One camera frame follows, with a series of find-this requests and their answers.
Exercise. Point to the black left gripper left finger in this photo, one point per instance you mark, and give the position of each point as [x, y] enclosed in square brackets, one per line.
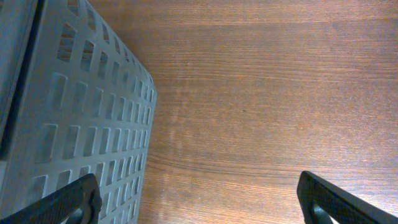
[78, 202]

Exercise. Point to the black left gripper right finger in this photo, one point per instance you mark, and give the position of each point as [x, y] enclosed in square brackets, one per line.
[323, 202]

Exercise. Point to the dark grey plastic basket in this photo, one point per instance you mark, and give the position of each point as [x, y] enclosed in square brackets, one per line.
[74, 101]

